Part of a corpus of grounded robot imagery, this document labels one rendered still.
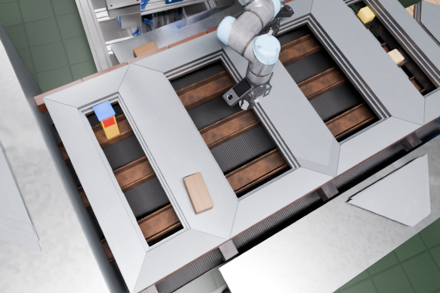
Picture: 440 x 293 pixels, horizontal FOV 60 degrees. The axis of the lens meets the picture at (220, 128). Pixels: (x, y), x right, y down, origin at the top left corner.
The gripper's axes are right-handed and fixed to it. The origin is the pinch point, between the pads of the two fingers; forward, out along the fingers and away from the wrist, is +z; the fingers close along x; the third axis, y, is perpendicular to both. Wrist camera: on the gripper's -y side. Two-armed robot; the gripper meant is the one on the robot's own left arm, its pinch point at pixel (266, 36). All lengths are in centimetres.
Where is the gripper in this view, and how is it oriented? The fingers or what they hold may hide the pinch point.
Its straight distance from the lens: 162.4
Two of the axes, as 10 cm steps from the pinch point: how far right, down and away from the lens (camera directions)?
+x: 5.0, 8.1, -3.0
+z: -1.1, 4.0, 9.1
